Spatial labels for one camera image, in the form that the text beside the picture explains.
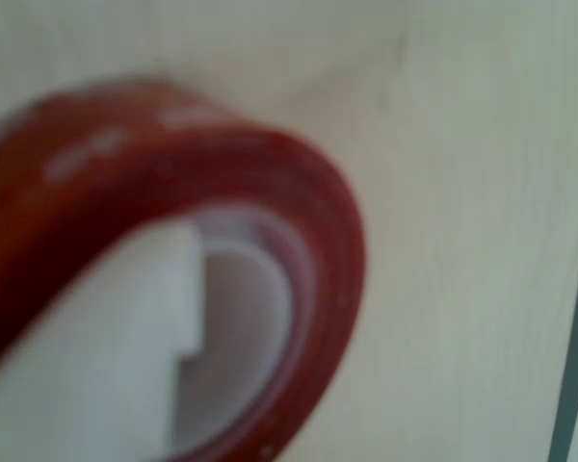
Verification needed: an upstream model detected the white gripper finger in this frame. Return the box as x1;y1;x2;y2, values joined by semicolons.
0;224;204;462

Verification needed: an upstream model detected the small red tape roll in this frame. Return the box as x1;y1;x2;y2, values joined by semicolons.
0;76;370;462

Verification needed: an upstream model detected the black tape border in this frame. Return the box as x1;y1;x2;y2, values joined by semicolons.
546;172;578;462

